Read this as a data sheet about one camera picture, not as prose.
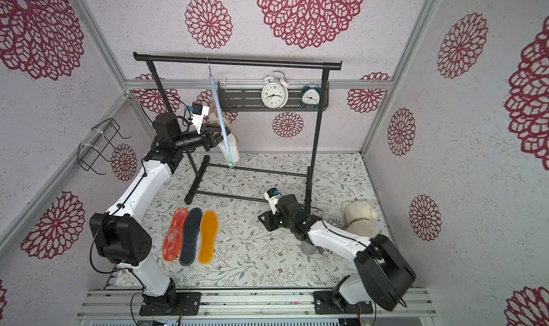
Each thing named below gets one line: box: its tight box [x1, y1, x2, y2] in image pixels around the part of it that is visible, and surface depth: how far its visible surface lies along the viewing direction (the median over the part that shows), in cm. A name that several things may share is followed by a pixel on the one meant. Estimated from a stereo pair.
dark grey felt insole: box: [178, 207, 204, 267], surface depth 92 cm
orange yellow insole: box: [198, 210, 219, 265], surface depth 92 cm
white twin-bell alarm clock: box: [260, 70, 291, 111], surface depth 89 cm
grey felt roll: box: [300, 240, 319, 256], surface depth 86 cm
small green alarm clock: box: [300, 82, 321, 110], surface depth 92 cm
